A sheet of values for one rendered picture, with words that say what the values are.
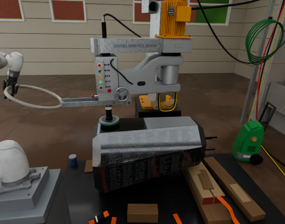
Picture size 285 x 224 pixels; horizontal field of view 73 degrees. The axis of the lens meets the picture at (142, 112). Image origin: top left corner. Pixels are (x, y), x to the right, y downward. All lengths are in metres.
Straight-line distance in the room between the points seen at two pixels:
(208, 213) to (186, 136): 0.77
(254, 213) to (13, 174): 2.13
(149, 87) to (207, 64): 7.05
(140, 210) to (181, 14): 1.86
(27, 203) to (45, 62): 7.43
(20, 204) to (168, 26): 1.74
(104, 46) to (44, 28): 6.59
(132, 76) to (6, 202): 1.33
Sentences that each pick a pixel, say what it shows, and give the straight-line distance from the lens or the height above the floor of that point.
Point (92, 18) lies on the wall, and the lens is 7.96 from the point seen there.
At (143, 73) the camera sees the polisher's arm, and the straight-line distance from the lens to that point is 1.91.
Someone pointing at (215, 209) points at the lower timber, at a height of 0.11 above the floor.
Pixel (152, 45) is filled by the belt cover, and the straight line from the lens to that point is 1.89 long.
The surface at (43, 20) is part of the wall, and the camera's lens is 8.30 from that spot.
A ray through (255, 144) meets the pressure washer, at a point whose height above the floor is 0.32.
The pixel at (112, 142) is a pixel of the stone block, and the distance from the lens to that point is 1.94.
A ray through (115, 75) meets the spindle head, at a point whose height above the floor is 1.35.
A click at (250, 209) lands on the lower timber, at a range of 2.45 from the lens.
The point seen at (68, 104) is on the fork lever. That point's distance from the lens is 1.97.
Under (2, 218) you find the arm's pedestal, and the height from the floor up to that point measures 0.80.
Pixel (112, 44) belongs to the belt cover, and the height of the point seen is 1.62.
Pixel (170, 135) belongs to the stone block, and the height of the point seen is 0.74.
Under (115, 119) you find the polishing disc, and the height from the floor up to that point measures 0.86.
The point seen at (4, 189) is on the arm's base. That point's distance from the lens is 1.44.
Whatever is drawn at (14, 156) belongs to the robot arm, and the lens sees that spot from 1.32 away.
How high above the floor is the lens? 1.77
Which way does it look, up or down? 24 degrees down
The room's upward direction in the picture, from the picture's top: 1 degrees clockwise
